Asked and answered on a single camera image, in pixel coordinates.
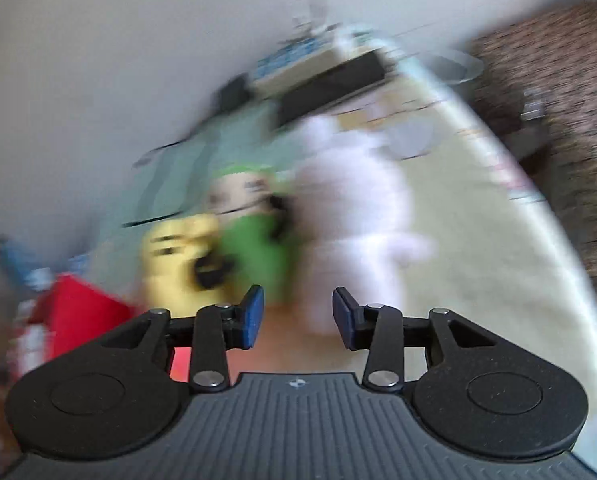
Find black power adapter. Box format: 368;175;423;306
217;74;253;112

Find green plush toy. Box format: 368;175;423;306
206;162;304;307

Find bed with printed sheet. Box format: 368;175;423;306
103;25;597;476

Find brown patterned blanket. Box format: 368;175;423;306
467;0;597;313

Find white plush bear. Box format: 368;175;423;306
293;115;435;336

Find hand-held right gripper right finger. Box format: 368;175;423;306
332;287;497;394

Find red cardboard box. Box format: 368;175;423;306
16;272;192;384

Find black adapter cable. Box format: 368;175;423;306
122;130;206;228

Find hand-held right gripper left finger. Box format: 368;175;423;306
98;285;266;394

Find white power strip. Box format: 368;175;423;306
251;25;352;100

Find yellow tiger plush toy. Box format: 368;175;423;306
138;212;235;307

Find black smartphone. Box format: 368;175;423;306
276;52;388;127

